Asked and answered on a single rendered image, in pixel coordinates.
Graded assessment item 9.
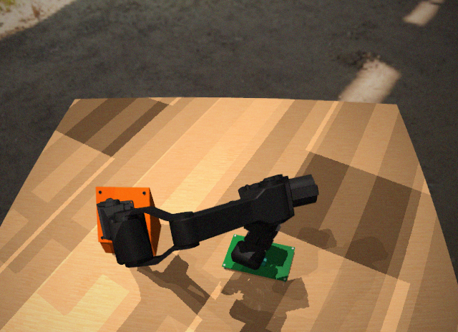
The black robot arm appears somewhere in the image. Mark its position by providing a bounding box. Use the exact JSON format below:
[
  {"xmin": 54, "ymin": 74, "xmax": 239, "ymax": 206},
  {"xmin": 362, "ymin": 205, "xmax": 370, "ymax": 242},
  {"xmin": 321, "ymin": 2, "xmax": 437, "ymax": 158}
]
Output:
[{"xmin": 97, "ymin": 174, "xmax": 319, "ymax": 268}]

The green circuit board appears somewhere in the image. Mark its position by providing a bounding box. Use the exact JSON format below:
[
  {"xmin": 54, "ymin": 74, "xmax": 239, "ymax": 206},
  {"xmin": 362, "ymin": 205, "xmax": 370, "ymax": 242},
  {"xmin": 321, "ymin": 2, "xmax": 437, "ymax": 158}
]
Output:
[{"xmin": 222, "ymin": 234, "xmax": 295, "ymax": 283}]

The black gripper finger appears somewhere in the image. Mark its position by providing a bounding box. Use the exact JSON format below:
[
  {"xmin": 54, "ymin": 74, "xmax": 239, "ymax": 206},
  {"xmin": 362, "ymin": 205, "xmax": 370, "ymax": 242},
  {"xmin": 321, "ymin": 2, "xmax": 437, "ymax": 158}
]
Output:
[
  {"xmin": 244, "ymin": 231, "xmax": 274, "ymax": 251},
  {"xmin": 271, "ymin": 224, "xmax": 281, "ymax": 240}
]

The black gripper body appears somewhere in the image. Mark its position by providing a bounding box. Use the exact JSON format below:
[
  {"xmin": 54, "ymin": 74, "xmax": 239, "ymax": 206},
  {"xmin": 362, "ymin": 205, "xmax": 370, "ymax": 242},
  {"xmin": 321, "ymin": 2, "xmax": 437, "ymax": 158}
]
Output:
[{"xmin": 231, "ymin": 224, "xmax": 278, "ymax": 270}]

